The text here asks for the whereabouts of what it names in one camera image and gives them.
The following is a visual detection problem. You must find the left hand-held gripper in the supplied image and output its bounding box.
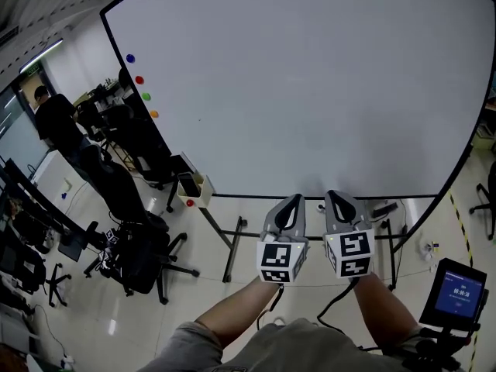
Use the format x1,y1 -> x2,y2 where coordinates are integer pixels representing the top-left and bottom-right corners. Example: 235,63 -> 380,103
255,193 -> 311,284

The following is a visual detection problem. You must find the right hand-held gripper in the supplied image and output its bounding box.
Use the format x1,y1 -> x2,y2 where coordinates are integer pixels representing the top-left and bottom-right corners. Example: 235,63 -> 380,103
323,189 -> 376,279

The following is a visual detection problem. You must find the person's left forearm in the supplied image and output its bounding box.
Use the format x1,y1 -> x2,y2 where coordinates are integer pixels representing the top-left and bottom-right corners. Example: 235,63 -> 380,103
193,275 -> 286,348

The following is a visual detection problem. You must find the person's right forearm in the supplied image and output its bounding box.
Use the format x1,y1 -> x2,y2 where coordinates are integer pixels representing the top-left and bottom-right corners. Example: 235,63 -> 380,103
350,271 -> 422,350

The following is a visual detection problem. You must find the black power strip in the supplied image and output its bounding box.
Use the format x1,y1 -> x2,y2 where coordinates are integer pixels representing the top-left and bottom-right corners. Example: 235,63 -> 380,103
371,202 -> 399,219

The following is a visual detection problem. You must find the white storage box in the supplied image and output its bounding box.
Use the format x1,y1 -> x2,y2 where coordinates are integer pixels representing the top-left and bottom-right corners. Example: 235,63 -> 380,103
176,171 -> 215,208

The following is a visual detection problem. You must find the black phone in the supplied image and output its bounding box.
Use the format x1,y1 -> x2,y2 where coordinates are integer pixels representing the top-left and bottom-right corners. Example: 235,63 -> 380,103
177,172 -> 201,197

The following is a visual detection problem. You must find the black and white board eraser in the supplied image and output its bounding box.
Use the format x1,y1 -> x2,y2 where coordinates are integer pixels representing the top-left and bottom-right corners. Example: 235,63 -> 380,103
170,151 -> 198,176

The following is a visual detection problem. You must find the person's grey shirt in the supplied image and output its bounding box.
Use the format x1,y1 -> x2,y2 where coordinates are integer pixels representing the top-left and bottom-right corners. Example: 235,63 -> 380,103
137,318 -> 427,372

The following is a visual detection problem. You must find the whiteboard on black stand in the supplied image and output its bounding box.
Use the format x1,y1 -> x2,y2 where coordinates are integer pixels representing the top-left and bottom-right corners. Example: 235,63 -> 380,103
99,0 -> 496,292

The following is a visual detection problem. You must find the black screen device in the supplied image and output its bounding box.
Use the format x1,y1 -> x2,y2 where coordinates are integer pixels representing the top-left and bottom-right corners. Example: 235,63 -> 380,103
418,257 -> 488,331

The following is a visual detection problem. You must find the wooden shelf rack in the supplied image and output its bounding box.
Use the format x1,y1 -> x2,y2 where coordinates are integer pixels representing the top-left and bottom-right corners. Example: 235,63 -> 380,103
473,95 -> 496,150

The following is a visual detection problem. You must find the black mesh office chair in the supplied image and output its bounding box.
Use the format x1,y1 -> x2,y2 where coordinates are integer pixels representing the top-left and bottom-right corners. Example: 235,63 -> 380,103
81,145 -> 201,305

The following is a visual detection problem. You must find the pile of idle grippers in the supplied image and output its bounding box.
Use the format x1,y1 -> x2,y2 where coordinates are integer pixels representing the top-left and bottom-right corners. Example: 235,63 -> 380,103
96,226 -> 123,274

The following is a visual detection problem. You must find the black shelf cart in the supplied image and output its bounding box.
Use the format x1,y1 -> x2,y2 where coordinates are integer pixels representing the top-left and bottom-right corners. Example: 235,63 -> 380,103
92,79 -> 121,104

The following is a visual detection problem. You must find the white low cabinet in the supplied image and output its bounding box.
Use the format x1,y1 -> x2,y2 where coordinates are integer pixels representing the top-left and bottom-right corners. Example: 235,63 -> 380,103
33,149 -> 88,201

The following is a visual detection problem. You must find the black display on rolling stand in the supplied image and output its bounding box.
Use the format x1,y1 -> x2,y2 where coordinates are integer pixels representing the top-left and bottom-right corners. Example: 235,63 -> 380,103
0,159 -> 104,263

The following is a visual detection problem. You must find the long ceiling light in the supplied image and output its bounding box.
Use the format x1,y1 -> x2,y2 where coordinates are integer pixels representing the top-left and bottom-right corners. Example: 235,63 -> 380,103
19,38 -> 65,74

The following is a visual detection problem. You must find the ceiling air vent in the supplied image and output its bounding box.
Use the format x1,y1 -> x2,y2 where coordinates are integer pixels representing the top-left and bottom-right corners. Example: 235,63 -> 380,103
0,24 -> 20,47

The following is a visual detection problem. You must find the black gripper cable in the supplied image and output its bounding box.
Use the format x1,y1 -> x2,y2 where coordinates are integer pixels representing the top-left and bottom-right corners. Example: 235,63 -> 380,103
255,283 -> 286,331
316,277 -> 383,352

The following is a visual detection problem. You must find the black device mount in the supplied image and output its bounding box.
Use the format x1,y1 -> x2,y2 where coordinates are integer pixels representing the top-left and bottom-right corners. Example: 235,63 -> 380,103
402,325 -> 481,372

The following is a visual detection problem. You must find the brass frame cart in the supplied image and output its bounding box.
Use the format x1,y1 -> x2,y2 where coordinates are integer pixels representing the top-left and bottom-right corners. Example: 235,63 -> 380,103
106,137 -> 136,174

